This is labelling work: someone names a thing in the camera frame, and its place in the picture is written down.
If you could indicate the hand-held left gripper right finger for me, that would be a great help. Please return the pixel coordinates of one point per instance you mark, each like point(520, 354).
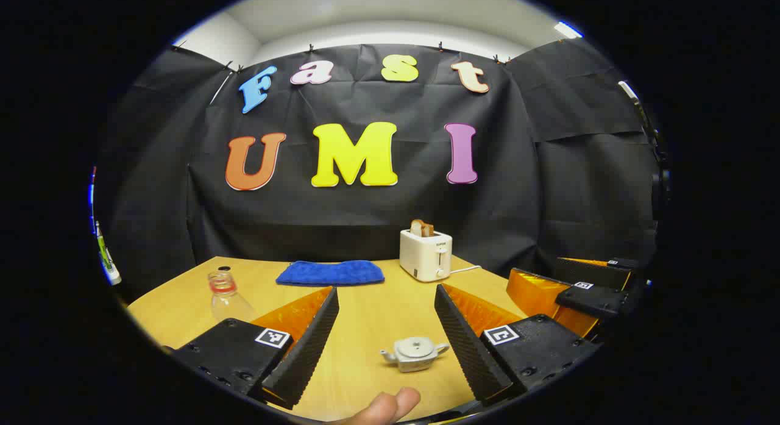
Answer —
point(466, 342)

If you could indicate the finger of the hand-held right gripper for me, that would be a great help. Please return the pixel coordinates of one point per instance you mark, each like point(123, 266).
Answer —
point(594, 300)
point(594, 271)

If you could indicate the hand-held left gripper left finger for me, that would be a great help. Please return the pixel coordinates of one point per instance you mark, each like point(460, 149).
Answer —
point(308, 346)

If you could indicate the white teacup lid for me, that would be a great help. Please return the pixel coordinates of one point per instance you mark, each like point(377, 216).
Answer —
point(415, 347)

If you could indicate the white ceramic teacup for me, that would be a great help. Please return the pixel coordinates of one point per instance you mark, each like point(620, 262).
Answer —
point(414, 363)

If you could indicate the clear plastic water bottle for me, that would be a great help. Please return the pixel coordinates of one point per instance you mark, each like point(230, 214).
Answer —
point(226, 300)

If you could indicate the green bottle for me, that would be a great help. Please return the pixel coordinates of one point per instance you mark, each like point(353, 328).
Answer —
point(103, 253)

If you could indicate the blue towel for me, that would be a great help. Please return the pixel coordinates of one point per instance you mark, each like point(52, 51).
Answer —
point(332, 272)

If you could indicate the white toaster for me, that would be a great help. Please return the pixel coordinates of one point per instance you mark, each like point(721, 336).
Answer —
point(423, 257)

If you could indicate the toasted bread slice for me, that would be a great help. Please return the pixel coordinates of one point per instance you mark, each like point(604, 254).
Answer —
point(421, 228)

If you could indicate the black backdrop cloth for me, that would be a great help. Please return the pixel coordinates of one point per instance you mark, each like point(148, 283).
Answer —
point(365, 217)

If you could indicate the ceiling light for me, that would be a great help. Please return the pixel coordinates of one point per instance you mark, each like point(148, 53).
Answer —
point(567, 30)

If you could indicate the white plastic box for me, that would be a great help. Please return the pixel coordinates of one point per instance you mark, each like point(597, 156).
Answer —
point(113, 275)

